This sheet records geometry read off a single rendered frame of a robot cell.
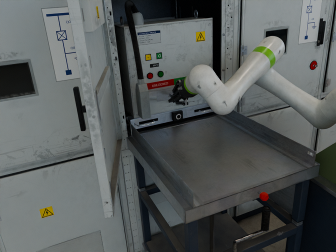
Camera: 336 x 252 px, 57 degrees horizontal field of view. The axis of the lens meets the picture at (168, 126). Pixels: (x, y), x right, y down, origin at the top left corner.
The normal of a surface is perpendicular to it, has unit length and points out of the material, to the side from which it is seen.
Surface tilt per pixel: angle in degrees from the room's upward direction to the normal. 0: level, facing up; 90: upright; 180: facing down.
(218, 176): 0
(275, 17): 90
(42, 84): 90
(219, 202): 90
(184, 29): 90
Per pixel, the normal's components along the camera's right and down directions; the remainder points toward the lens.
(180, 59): 0.40, 0.34
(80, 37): 0.08, 0.39
